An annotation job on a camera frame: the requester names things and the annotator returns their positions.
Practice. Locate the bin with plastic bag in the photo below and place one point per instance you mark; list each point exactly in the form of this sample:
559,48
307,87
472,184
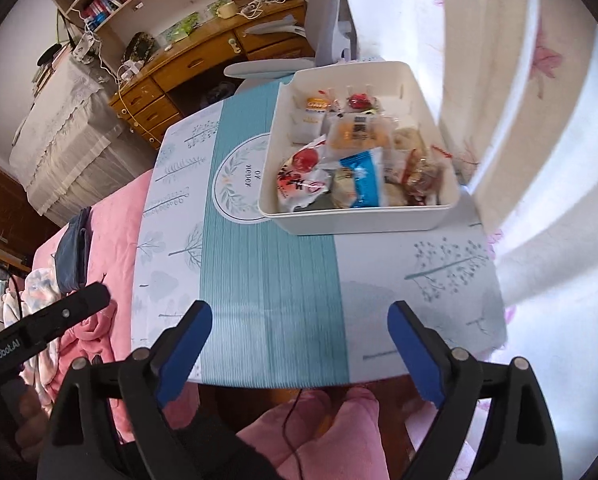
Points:
219,94

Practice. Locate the black round object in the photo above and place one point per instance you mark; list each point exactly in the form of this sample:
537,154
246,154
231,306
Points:
49,55

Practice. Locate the blue foil snack packet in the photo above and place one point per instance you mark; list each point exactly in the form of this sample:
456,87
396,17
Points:
364,180

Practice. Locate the leaf-printed teal tablecloth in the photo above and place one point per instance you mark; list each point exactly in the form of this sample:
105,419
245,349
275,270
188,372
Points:
279,300

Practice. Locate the white patterned blanket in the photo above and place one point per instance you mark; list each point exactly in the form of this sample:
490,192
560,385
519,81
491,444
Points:
41,285

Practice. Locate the pink bed sheet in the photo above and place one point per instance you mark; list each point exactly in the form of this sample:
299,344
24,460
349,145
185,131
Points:
119,220

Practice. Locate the wooden desk with drawers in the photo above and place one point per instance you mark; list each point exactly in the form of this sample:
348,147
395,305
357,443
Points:
189,60

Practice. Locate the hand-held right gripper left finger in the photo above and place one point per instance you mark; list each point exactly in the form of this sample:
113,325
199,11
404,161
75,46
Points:
184,355

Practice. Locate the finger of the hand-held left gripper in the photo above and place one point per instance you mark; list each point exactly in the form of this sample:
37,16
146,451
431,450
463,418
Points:
74,310

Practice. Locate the white packet with red print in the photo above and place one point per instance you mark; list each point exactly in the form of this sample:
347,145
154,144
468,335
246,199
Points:
301,180

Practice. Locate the row of books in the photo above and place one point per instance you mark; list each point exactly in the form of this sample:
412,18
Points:
104,7

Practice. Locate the person's left hand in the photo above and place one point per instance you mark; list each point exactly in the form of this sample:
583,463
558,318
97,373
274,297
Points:
31,425

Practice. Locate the pink fleece garment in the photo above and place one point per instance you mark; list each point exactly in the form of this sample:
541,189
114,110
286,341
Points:
91,335

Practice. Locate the white lace cover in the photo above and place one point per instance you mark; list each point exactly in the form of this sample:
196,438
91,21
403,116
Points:
64,135

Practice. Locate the green packet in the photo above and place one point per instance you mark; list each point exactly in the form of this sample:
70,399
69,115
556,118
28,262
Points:
179,27

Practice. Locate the dark wooden cabinet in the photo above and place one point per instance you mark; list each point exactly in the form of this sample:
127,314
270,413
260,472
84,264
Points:
4,200

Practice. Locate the grey office chair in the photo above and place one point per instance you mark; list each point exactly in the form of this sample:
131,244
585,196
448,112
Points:
329,20

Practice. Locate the cream plastic storage bin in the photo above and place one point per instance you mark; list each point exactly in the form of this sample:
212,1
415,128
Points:
359,222

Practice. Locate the person's pink trouser legs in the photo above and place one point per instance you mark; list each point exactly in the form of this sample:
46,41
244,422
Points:
339,440

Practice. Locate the orange cake snack packet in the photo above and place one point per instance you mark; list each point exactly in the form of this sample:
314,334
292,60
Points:
359,135

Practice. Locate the red nut snack packet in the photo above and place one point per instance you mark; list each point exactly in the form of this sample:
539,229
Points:
424,180

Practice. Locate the white floral curtain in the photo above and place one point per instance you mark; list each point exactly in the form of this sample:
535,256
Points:
554,185

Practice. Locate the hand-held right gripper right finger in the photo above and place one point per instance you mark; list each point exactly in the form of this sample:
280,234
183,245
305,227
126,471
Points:
414,355

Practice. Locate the blue denim garment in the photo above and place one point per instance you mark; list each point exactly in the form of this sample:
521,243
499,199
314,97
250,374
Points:
74,250

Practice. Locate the small red snack packet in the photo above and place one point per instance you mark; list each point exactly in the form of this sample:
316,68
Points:
361,102

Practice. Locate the white power strip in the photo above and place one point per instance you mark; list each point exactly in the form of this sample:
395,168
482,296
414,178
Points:
131,71

